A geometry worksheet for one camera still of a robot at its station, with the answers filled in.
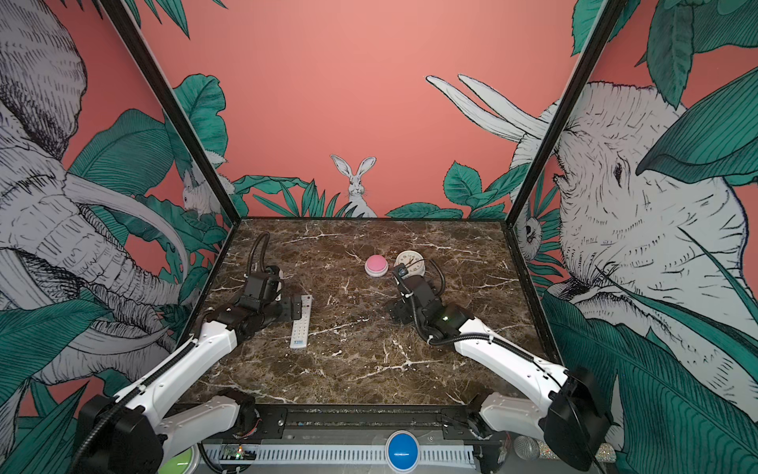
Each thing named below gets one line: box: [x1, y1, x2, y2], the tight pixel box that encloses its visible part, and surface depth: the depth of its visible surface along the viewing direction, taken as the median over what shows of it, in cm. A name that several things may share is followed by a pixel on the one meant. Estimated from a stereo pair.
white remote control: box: [290, 294, 313, 349], surface depth 90 cm
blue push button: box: [384, 429, 421, 474], surface depth 70 cm
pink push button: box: [364, 254, 389, 278], surface depth 106 cm
